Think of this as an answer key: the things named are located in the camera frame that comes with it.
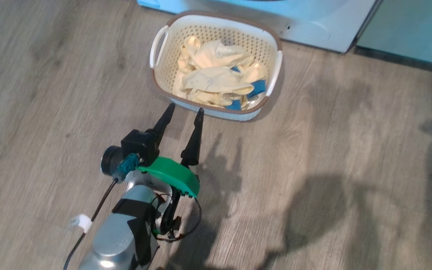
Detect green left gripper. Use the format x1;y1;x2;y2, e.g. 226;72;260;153
137;103;205;198

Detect cream printed garment blue cuffs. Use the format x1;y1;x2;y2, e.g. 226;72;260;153
173;66;268;111

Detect cream perforated laundry basket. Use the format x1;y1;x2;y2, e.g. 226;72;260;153
149;10;283;122

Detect white washing machine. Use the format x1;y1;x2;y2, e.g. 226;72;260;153
137;0;383;53

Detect pale green cabinet door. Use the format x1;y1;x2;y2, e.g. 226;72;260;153
354;0;432;75

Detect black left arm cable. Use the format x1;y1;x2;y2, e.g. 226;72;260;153
64;178;120;270

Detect white cable tag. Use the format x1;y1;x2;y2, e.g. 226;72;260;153
68;214;93;233

